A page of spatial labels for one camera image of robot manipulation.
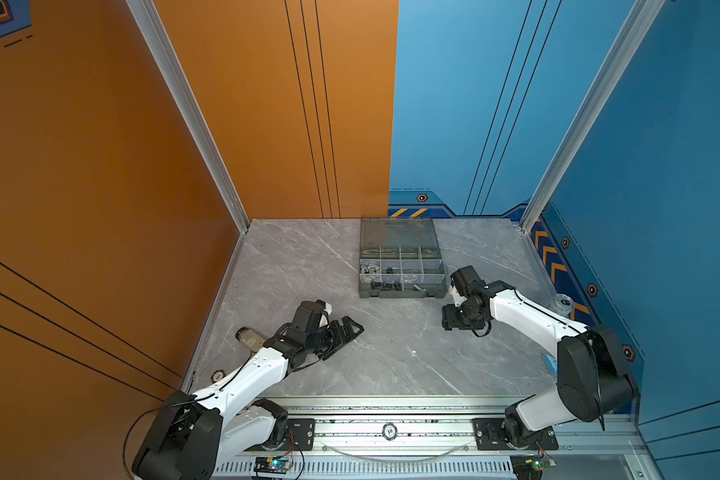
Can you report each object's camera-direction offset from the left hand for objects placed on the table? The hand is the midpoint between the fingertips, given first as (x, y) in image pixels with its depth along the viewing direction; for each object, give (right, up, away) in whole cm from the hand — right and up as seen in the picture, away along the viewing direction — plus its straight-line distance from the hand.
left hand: (356, 333), depth 83 cm
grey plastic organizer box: (+15, +21, +21) cm, 33 cm away
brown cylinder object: (-31, -2, +2) cm, 31 cm away
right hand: (+28, +2, +6) cm, 28 cm away
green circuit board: (-19, -28, -12) cm, 36 cm away
